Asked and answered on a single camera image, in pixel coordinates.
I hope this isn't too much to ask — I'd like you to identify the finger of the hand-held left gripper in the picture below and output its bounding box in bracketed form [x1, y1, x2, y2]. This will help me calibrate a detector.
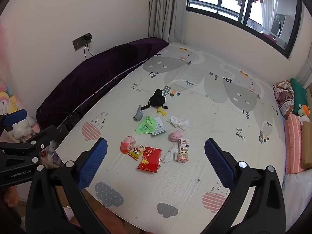
[0, 109, 28, 137]
[0, 125, 59, 154]

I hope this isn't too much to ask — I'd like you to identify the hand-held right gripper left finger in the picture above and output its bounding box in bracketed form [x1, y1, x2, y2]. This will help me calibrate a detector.
[26, 137, 115, 234]

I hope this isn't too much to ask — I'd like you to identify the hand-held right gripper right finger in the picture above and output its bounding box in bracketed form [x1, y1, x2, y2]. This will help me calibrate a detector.
[197, 138, 286, 234]

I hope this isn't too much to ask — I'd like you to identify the pink red wrapper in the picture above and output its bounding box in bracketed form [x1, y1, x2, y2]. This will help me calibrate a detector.
[120, 135, 136, 154]

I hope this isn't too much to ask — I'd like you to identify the pink snack box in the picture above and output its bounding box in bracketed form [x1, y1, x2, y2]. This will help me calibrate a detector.
[175, 138, 191, 163]

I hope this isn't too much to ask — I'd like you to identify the yellow snack packet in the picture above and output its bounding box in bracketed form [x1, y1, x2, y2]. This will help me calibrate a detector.
[128, 144, 146, 162]

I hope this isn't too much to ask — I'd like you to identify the white plastic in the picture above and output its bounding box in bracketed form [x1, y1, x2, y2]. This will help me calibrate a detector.
[162, 141, 178, 164]

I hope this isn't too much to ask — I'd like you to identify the red paper packet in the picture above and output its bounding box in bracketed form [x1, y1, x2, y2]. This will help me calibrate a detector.
[137, 147, 162, 173]

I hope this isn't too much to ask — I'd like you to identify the white tissue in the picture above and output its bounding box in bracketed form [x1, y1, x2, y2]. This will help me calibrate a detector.
[166, 116, 189, 131]

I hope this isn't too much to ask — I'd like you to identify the green plastic bag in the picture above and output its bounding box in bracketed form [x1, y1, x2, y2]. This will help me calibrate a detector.
[135, 116, 159, 135]

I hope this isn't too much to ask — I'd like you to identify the grey sock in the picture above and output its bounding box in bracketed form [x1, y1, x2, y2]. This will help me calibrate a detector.
[133, 104, 145, 122]

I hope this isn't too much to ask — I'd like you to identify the white paper label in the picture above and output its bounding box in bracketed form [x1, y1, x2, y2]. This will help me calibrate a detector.
[151, 117, 166, 136]

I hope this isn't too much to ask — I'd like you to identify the black cloth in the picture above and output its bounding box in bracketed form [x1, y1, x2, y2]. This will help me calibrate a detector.
[147, 89, 169, 110]

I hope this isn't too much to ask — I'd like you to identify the person's left hand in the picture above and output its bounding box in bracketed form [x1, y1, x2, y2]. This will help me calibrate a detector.
[2, 185, 19, 209]

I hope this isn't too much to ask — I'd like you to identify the pile of plush toys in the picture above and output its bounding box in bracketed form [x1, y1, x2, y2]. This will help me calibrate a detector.
[0, 83, 64, 168]

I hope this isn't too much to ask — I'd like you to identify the printed foam play mat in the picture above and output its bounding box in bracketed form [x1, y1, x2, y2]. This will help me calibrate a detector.
[57, 41, 285, 232]

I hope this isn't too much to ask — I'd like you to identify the pink frilly cloth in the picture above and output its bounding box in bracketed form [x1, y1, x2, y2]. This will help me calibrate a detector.
[62, 206, 74, 222]

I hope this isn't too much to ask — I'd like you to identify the white pillow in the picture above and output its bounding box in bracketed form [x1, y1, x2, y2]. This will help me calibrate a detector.
[281, 168, 312, 225]

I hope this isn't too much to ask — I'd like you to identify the cardboard box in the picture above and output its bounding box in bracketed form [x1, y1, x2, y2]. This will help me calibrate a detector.
[301, 121, 312, 170]

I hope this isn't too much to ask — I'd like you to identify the purple velvet bolster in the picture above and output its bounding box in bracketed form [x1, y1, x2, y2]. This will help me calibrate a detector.
[36, 37, 169, 129]

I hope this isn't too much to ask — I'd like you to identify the striped blanket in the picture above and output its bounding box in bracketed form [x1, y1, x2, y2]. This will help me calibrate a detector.
[273, 79, 295, 117]

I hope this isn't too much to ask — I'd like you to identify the beige curtain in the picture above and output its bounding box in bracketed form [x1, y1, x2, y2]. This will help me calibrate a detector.
[148, 0, 192, 45]
[295, 58, 312, 88]

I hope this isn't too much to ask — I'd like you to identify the washing machine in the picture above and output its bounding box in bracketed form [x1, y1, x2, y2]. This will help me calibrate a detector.
[269, 13, 294, 49]

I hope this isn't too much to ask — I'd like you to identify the black framed window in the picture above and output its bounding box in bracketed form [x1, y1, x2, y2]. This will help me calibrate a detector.
[186, 0, 303, 59]

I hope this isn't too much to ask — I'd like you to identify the white sheer curtain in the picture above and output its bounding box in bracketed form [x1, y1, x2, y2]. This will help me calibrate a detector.
[262, 0, 281, 36]

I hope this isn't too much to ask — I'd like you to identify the dark wall socket plate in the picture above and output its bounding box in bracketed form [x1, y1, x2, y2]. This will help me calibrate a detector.
[72, 35, 92, 51]

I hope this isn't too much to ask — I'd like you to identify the black charger cable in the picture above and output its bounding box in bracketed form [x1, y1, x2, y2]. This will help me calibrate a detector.
[84, 39, 94, 60]

